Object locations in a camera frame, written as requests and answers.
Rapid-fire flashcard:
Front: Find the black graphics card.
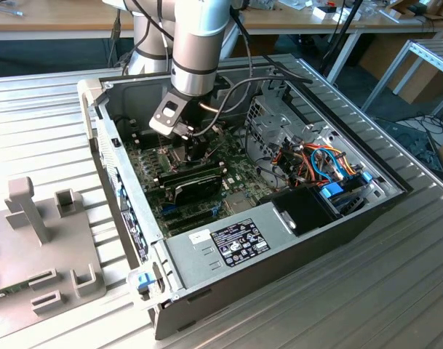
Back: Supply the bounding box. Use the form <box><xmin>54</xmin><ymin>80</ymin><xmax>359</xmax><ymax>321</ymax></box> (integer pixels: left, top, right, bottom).
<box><xmin>165</xmin><ymin>173</ymin><xmax>223</xmax><ymax>207</ymax></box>

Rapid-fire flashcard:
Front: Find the green motherboard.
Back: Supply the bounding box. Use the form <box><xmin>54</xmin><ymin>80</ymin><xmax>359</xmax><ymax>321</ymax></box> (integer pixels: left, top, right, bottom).
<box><xmin>124</xmin><ymin>121</ymin><xmax>282</xmax><ymax>237</ymax></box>

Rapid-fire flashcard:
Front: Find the silver chipset heatsink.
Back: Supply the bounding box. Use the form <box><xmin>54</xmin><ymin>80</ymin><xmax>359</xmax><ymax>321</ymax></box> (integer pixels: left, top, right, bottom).
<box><xmin>224</xmin><ymin>192</ymin><xmax>254</xmax><ymax>216</ymax></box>

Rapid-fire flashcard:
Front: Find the black expansion slot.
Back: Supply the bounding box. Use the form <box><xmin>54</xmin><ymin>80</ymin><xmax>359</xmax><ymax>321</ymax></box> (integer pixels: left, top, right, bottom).
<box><xmin>164</xmin><ymin>210</ymin><xmax>215</xmax><ymax>233</ymax></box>

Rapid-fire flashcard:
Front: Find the silver drive cage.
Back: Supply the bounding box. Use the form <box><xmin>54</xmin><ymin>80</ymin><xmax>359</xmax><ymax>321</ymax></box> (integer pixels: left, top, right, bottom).
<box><xmin>244</xmin><ymin>65</ymin><xmax>309</xmax><ymax>163</ymax></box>

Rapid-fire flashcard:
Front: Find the silver power supply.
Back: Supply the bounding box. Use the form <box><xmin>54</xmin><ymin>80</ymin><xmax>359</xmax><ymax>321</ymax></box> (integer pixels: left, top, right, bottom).
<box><xmin>162</xmin><ymin>201</ymin><xmax>303</xmax><ymax>292</ymax></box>

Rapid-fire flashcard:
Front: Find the black PC case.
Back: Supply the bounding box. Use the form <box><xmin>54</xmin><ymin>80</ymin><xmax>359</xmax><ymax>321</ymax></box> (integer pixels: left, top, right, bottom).
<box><xmin>77</xmin><ymin>61</ymin><xmax>415</xmax><ymax>341</ymax></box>

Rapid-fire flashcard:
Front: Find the blue disk carrier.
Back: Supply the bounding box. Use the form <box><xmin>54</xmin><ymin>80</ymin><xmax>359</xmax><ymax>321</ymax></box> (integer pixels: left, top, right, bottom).
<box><xmin>317</xmin><ymin>180</ymin><xmax>366</xmax><ymax>216</ymax></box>

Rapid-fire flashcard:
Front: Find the blue plastic latch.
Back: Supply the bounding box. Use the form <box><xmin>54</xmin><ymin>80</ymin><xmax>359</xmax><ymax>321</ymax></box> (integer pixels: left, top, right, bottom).
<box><xmin>133</xmin><ymin>271</ymin><xmax>156</xmax><ymax>293</ymax></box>

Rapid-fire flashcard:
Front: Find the grey parts rack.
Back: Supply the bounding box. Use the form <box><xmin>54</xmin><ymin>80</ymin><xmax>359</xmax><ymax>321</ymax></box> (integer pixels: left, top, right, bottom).
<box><xmin>0</xmin><ymin>176</ymin><xmax>108</xmax><ymax>328</ymax></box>

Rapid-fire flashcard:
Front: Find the black stand pole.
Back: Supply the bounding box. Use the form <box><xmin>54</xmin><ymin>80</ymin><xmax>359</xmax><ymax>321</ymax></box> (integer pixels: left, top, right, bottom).
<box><xmin>321</xmin><ymin>0</ymin><xmax>364</xmax><ymax>73</ymax></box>

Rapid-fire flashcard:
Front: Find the brown cardboard box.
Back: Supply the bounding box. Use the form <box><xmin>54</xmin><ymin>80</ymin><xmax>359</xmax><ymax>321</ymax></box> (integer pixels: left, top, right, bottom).
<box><xmin>359</xmin><ymin>32</ymin><xmax>443</xmax><ymax>105</ymax></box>

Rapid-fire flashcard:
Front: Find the wooden desk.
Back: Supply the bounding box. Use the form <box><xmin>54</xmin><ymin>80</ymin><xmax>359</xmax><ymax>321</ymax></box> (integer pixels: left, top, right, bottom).
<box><xmin>0</xmin><ymin>0</ymin><xmax>443</xmax><ymax>41</ymax></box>

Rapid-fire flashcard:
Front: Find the green RAM stick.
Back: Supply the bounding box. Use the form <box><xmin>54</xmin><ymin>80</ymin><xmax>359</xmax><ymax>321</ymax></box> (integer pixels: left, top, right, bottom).
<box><xmin>0</xmin><ymin>282</ymin><xmax>31</xmax><ymax>303</ymax></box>

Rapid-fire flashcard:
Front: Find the thick black cable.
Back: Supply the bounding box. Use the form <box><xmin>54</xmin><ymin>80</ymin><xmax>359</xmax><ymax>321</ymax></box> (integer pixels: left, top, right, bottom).
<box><xmin>174</xmin><ymin>74</ymin><xmax>314</xmax><ymax>140</ymax></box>

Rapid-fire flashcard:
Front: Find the orange wire bundle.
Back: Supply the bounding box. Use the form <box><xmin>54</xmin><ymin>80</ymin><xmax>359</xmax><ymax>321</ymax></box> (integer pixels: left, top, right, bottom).
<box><xmin>300</xmin><ymin>143</ymin><xmax>357</xmax><ymax>176</ymax></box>

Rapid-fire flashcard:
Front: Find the blue wire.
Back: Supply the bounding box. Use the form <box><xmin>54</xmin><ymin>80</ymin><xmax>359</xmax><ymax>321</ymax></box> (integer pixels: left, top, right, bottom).
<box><xmin>310</xmin><ymin>145</ymin><xmax>344</xmax><ymax>181</ymax></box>

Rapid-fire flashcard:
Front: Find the black cable with connector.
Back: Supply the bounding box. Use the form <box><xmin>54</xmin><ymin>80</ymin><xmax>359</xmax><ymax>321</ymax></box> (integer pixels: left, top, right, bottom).
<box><xmin>106</xmin><ymin>9</ymin><xmax>123</xmax><ymax>70</ymax></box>

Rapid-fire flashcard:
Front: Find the aluminium frame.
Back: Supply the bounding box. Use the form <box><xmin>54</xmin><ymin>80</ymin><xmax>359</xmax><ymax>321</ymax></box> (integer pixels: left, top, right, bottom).
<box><xmin>361</xmin><ymin>38</ymin><xmax>443</xmax><ymax>117</ymax></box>

